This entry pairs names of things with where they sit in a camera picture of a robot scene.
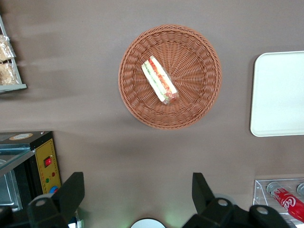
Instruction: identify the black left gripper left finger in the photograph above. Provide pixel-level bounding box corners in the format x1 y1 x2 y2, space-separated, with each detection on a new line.
0 171 86 228

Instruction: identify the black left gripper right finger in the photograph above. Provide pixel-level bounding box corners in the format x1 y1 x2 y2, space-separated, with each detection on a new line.
182 172 294 228

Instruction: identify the triangle sandwich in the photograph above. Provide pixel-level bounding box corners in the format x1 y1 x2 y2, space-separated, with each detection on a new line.
141 55 179 106

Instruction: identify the cream plastic tray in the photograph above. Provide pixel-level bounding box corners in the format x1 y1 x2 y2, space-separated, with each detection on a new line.
249 50 304 138

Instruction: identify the brown round wicker basket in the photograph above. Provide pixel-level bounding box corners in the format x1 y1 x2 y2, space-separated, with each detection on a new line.
118 24 223 130

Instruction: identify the black food warmer yellow panel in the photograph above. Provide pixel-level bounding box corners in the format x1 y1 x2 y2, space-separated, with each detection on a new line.
0 130 62 214

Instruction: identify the clear acrylic bottle rack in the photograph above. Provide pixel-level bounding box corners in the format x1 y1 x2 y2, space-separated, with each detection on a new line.
252 178 304 228

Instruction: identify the red cola bottle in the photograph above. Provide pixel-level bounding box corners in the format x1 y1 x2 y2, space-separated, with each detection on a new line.
266 181 304 219

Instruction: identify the clear bag of crackers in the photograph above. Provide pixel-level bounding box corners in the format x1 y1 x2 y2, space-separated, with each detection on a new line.
0 62 21 86
0 34 16 63

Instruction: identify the grey wire snack rack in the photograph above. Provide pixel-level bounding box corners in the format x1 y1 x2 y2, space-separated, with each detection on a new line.
0 14 28 94

